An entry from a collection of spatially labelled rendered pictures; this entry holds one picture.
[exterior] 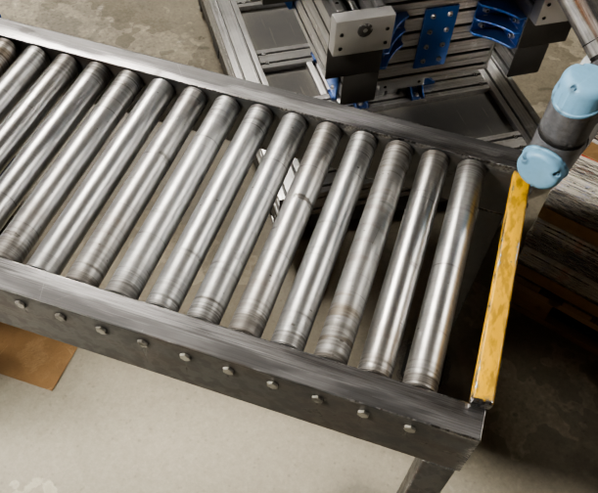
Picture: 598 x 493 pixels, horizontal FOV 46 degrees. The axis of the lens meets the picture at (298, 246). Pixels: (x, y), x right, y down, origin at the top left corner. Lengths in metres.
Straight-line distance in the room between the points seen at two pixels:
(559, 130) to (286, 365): 0.53
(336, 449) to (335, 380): 0.83
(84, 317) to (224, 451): 0.82
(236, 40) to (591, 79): 1.47
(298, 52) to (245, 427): 1.19
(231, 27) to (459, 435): 1.74
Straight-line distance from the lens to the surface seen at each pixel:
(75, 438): 1.84
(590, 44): 1.20
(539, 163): 1.15
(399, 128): 1.27
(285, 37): 2.41
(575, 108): 1.09
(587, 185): 1.67
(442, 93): 2.25
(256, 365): 0.97
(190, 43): 2.73
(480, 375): 0.99
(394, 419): 0.97
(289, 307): 1.02
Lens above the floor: 1.67
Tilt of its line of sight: 54 degrees down
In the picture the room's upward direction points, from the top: 4 degrees clockwise
